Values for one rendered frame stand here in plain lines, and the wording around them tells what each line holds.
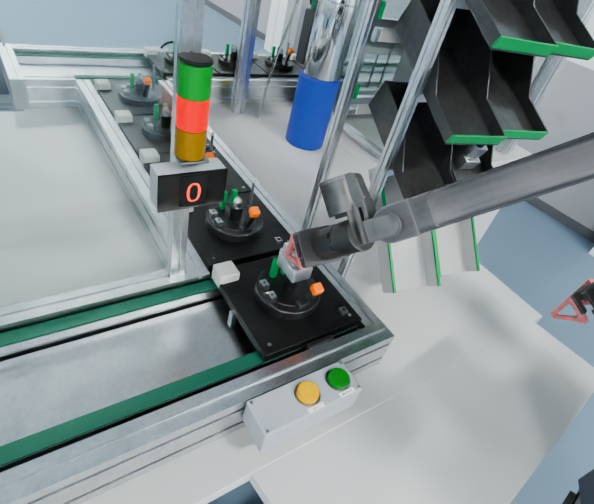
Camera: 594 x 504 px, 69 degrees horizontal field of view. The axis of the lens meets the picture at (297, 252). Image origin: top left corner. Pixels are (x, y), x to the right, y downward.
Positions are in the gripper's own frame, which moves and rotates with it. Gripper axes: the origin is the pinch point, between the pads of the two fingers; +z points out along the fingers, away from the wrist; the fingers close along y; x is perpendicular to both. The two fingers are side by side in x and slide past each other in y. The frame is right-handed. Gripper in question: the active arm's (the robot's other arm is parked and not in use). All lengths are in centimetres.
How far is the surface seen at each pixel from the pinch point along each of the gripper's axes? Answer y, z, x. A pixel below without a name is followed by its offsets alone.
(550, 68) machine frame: -163, 18, -55
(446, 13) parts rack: -18.3, -31.6, -31.1
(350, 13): -60, 26, -74
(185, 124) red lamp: 21.2, -10.8, -22.3
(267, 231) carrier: -7.1, 22.3, -7.7
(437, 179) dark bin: -31.7, -11.6, -8.2
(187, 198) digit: 20.1, -1.5, -13.1
